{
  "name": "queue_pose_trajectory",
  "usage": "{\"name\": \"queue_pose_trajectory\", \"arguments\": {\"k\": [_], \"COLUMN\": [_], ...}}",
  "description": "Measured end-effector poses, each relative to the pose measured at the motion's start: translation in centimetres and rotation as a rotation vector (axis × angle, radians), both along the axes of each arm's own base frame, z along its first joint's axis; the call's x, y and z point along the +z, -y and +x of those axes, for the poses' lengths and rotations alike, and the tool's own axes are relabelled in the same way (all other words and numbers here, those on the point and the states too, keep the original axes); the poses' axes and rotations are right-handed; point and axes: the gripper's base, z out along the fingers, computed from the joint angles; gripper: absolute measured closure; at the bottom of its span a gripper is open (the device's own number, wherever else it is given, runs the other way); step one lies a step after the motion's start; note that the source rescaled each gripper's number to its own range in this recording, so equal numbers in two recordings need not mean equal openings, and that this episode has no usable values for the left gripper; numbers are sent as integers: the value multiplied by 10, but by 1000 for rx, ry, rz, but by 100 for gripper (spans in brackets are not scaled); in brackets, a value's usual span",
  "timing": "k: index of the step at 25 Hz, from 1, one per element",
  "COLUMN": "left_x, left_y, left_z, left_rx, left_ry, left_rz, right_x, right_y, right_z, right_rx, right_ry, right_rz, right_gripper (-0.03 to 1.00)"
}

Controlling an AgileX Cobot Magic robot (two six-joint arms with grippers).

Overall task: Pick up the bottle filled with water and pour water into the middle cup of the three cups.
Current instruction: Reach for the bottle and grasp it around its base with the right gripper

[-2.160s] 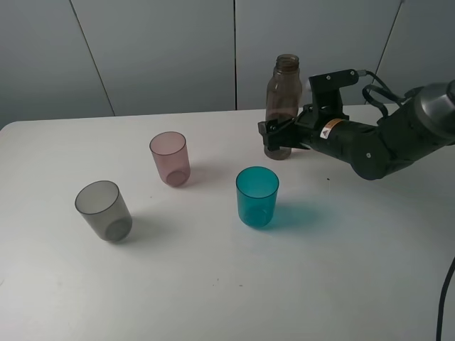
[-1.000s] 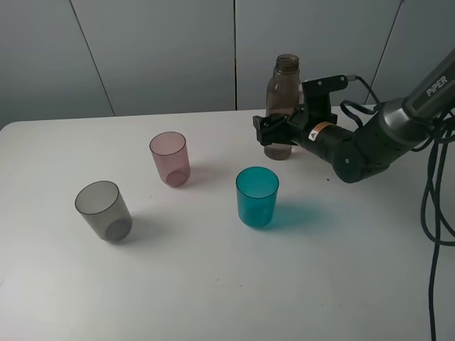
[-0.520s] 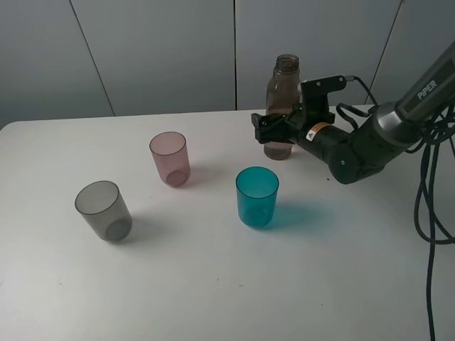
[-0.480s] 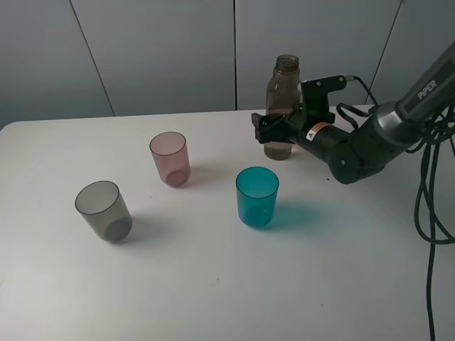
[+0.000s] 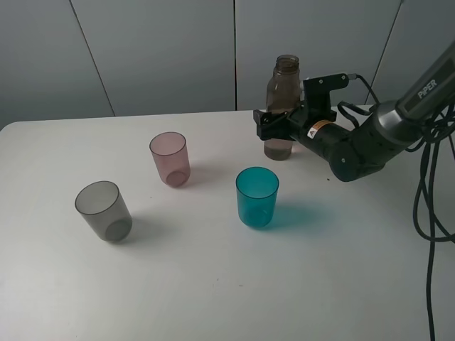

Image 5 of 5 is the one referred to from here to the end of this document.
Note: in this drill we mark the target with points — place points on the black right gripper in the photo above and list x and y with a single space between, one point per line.
314 129

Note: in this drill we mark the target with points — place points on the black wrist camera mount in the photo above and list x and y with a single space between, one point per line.
317 91

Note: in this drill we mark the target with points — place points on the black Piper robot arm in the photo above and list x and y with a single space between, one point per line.
356 143

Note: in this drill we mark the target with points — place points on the teal translucent cup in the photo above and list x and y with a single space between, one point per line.
256 189

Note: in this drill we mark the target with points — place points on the brown translucent water bottle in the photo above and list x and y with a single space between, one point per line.
283 95

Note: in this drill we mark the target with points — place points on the grey translucent cup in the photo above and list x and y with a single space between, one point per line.
102 206

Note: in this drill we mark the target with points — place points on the pink translucent cup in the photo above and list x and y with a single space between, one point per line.
170 154

